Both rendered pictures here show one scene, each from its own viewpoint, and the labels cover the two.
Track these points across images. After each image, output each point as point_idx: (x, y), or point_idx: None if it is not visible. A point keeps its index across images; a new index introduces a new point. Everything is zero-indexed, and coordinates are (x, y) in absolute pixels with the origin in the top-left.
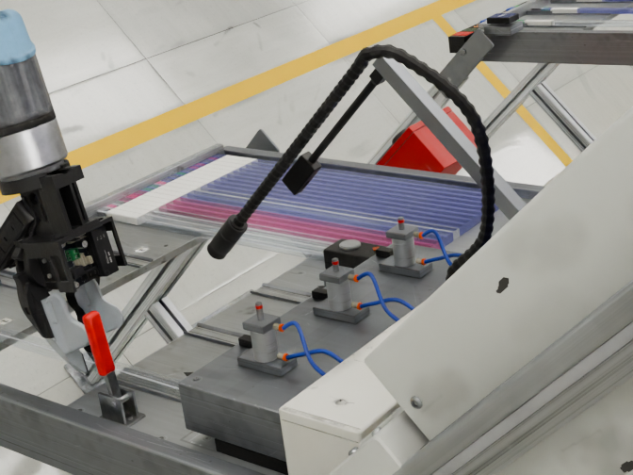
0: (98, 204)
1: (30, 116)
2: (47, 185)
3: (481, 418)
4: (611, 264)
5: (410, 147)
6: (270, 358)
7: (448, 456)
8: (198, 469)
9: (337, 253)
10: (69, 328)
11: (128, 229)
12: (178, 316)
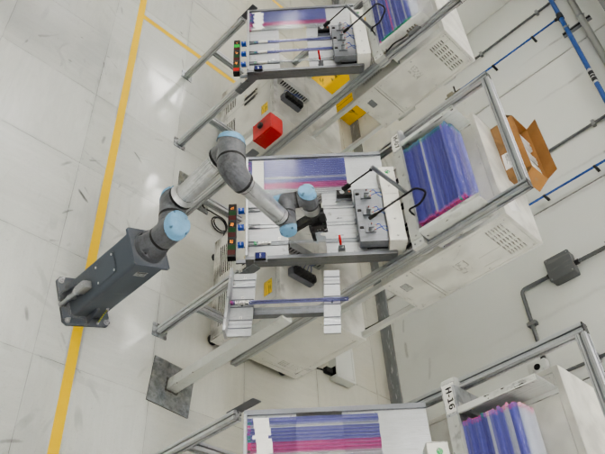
0: None
1: (318, 204)
2: (321, 214)
3: (444, 236)
4: (464, 215)
5: (271, 131)
6: (373, 230)
7: (437, 241)
8: (372, 254)
9: (340, 195)
10: (320, 237)
11: None
12: (213, 200)
